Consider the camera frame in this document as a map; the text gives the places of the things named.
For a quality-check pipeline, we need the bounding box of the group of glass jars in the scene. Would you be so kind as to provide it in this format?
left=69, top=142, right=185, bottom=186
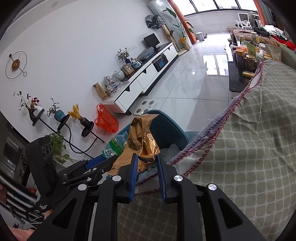
left=232, top=31, right=282, bottom=78

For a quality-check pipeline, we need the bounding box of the red plastic bag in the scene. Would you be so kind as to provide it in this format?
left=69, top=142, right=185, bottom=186
left=94, top=104, right=119, bottom=133

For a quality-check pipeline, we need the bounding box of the white board with round holes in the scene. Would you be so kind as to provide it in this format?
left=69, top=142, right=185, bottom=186
left=133, top=100, right=160, bottom=116

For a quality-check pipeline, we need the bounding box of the yellow wheat in dark vase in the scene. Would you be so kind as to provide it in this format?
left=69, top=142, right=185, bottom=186
left=68, top=104, right=87, bottom=127

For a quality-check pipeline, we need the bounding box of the black clothing pile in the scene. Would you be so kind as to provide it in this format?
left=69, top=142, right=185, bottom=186
left=253, top=27, right=270, bottom=36

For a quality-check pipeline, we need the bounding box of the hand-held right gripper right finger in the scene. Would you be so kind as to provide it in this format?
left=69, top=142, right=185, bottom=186
left=157, top=153, right=266, bottom=241

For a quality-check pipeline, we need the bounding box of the brown paper box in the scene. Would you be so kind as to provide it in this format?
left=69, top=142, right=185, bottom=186
left=92, top=83, right=109, bottom=100

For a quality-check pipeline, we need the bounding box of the black ring wall clock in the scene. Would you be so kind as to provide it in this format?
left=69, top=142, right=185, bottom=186
left=5, top=51, right=28, bottom=79

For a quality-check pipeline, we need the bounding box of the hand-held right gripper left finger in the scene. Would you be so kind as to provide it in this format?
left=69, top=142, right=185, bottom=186
left=29, top=154, right=139, bottom=241

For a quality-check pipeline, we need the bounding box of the dark shelving unit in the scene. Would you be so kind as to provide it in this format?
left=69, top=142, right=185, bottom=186
left=0, top=123, right=40, bottom=230

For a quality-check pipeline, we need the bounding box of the clear plastic box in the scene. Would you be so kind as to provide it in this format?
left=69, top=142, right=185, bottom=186
left=102, top=75, right=123, bottom=94

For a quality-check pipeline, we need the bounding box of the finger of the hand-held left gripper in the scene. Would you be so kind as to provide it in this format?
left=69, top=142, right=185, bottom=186
left=60, top=165, right=112, bottom=188
left=57, top=153, right=119, bottom=181

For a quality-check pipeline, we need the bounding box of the red clothing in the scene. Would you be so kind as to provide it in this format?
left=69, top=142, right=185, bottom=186
left=270, top=35, right=296, bottom=50

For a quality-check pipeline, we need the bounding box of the green brown sofa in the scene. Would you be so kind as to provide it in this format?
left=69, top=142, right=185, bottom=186
left=231, top=29, right=296, bottom=65

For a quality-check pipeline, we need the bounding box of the white office chair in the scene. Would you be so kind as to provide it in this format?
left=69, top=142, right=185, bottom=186
left=234, top=13, right=252, bottom=29

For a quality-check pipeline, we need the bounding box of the white standing air conditioner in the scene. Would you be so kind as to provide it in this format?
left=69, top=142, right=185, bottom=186
left=148, top=0, right=178, bottom=21

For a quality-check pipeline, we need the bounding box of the tall leafy plant yellow pot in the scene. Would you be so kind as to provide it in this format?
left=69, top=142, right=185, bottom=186
left=165, top=7, right=195, bottom=51

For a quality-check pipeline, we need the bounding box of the blue patterned hanging garment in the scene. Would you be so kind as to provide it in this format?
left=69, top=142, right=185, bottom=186
left=145, top=14, right=165, bottom=29

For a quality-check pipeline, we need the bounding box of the beige carved floor stand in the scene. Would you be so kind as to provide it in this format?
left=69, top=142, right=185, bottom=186
left=162, top=24, right=179, bottom=55

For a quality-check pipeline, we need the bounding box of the orange grey curtain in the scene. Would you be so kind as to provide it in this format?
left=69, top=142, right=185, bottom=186
left=168, top=0, right=198, bottom=43
left=253, top=0, right=266, bottom=27

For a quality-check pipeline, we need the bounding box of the black framed window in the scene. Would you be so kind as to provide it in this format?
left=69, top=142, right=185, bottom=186
left=183, top=0, right=257, bottom=15

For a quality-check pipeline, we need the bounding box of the green trailing potted plant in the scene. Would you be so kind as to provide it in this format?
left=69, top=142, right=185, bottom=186
left=48, top=132, right=70, bottom=165

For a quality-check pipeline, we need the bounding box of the black curved display stand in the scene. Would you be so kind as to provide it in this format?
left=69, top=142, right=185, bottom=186
left=29, top=108, right=105, bottom=159

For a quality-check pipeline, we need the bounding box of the person's left forearm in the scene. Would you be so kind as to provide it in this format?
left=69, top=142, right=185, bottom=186
left=7, top=228, right=37, bottom=241

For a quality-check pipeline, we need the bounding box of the blue vase with twig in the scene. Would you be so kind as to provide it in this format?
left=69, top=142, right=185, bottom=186
left=47, top=97, right=65, bottom=121

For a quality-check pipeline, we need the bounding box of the gold framed box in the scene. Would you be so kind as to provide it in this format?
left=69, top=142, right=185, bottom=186
left=121, top=64, right=136, bottom=76

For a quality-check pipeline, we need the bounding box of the red leaf branch arrangement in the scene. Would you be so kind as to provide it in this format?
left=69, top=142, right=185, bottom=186
left=13, top=90, right=45, bottom=116

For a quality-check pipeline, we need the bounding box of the bonsai branch in vase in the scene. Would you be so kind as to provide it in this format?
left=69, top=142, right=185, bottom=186
left=117, top=47, right=132, bottom=63

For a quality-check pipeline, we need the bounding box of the blue denim bundle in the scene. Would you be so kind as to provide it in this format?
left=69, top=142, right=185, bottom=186
left=136, top=47, right=155, bottom=61

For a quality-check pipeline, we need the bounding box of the gold foil wrapper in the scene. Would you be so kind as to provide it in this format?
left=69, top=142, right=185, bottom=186
left=107, top=113, right=160, bottom=178

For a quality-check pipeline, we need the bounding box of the blue trash bin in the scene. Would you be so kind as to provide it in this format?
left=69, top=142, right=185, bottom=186
left=103, top=110, right=204, bottom=183

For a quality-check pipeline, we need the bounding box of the white black TV cabinet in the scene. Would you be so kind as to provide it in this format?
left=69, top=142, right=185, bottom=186
left=100, top=42, right=178, bottom=114

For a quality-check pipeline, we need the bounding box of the black monitor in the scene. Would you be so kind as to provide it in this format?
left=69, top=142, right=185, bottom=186
left=143, top=33, right=160, bottom=50

